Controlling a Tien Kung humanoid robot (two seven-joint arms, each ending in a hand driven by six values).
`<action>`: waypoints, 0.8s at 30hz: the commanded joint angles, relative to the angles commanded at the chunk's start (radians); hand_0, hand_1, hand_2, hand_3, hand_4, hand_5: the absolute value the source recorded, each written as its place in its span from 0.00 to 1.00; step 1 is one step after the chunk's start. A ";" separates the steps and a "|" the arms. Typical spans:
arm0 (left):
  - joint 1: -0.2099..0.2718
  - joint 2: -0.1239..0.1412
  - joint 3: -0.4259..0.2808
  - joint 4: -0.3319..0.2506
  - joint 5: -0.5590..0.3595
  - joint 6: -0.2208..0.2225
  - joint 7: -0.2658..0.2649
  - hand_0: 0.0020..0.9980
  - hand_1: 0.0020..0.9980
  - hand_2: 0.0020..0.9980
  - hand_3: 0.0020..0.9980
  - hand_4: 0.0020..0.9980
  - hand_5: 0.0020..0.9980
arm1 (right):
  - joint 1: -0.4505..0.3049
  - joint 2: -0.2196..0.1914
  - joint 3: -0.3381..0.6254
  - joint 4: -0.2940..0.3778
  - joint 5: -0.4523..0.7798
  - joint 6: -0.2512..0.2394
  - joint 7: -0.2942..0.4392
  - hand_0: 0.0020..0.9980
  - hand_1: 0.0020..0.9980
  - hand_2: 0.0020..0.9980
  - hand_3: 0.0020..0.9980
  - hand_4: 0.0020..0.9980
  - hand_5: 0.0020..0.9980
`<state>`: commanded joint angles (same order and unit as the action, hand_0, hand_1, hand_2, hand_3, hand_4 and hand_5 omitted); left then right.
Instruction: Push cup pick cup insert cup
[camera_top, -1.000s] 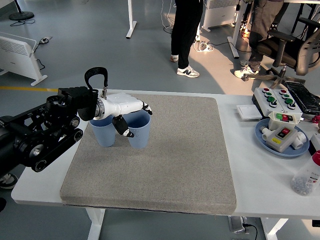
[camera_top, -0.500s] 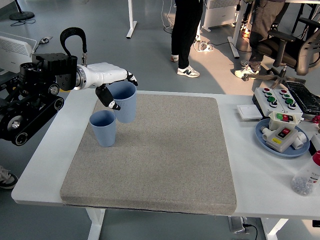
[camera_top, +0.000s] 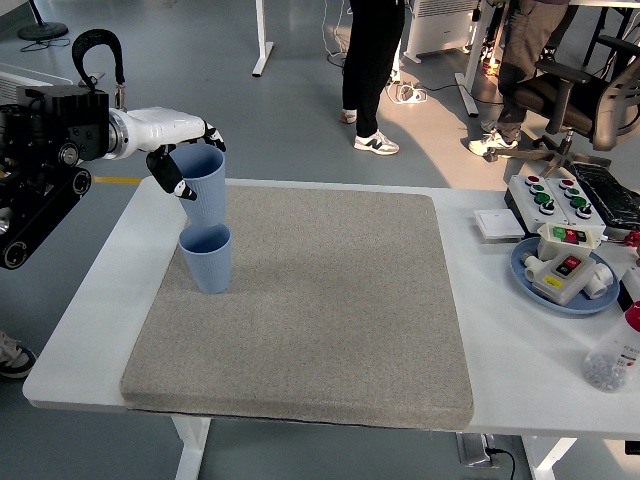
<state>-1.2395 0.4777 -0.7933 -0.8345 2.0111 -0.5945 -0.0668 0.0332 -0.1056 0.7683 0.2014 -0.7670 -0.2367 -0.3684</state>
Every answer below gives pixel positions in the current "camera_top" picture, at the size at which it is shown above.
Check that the grey red-button switch box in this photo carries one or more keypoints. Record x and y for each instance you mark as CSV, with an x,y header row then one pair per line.
x,y
565,287

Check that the blue ribbed plastic cup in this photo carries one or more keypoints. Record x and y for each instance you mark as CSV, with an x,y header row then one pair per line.
x,y
207,195
207,270

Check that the white wall switch plate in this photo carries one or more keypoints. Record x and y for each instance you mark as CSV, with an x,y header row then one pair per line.
x,y
497,222

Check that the black wrapped keyboard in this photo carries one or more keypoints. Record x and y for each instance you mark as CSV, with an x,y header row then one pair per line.
x,y
607,195

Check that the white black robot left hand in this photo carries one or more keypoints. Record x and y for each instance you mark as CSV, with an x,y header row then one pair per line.
x,y
160,127

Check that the grey-brown table mat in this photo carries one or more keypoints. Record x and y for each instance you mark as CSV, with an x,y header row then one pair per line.
x,y
325,300

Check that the white pipe fitting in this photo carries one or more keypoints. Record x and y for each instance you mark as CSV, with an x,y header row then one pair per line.
x,y
531,267
600,280

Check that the white green-red button switch box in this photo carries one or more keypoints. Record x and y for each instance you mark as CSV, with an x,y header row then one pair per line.
x,y
547,247

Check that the white desk leg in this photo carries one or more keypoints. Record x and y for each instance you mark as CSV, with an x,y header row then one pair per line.
x,y
472,60
262,50

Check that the blue round plate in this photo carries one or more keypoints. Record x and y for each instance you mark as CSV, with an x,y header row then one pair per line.
x,y
575,307

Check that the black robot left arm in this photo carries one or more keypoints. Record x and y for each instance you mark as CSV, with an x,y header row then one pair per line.
x,y
55,115

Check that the white panel heater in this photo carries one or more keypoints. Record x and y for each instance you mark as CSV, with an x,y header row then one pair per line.
x,y
440,30
12,85

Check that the white push-button control box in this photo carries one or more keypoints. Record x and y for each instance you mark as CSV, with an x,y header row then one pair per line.
x,y
537,192
570,192

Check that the person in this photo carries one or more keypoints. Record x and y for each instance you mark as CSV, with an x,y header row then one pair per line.
x,y
525,50
370,60

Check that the black round stand base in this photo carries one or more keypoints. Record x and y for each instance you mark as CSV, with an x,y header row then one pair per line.
x,y
42,32

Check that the small red object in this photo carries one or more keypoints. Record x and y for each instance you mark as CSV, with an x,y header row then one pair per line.
x,y
634,240

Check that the white table leg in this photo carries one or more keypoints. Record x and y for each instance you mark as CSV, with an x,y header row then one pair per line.
x,y
547,457
192,447

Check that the clear bottle with red cap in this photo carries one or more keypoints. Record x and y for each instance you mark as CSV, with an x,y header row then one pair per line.
x,y
612,355

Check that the person's shoe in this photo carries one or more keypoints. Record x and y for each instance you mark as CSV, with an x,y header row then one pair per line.
x,y
15,360

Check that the black office chair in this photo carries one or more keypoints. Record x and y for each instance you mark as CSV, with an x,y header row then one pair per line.
x,y
607,115

